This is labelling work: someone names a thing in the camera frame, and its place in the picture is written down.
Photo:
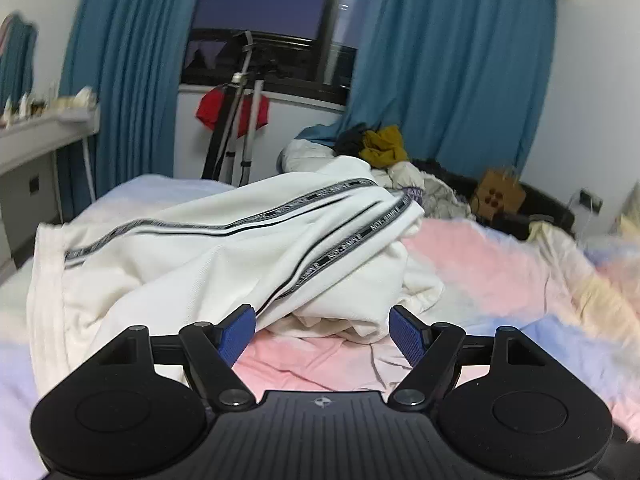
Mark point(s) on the white pants with striped trim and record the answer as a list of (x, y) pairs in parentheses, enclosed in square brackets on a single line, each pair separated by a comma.
[(215, 255)]

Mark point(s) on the dark garment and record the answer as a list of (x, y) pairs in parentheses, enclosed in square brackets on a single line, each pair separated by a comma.
[(350, 142)]

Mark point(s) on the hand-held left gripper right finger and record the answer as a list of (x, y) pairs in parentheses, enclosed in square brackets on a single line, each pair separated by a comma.
[(407, 336)]

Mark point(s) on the white shelf desk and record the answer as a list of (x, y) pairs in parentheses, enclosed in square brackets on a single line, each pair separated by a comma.
[(35, 135)]

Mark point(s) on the brown cardboard box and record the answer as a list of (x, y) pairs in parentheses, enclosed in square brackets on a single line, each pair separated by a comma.
[(500, 193)]

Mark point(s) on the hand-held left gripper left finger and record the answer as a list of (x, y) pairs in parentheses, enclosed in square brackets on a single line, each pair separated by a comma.
[(237, 332)]

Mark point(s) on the arched mirror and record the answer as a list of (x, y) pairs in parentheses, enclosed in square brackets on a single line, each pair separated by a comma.
[(16, 55)]

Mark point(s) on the wall socket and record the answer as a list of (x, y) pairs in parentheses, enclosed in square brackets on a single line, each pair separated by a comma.
[(590, 201), (33, 185)]

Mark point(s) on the tripod stand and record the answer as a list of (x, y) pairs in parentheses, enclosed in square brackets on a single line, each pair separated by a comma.
[(239, 110)]

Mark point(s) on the red cloth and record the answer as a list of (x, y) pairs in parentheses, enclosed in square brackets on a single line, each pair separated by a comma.
[(210, 107)]

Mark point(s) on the pastel fleece blanket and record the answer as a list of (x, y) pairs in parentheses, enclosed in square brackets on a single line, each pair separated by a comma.
[(500, 290)]

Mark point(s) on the window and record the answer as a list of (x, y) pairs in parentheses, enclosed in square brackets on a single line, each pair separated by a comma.
[(272, 20)]

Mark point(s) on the small items on shelf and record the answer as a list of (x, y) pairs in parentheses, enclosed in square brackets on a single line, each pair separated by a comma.
[(47, 102)]

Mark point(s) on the mustard yellow garment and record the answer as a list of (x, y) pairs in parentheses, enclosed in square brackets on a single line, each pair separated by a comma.
[(384, 148)]

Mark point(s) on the pile of clothes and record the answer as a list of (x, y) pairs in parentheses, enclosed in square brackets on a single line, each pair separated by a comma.
[(400, 180)]

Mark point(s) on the blue curtain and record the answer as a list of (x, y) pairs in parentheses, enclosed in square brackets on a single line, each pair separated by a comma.
[(450, 70), (125, 70)]

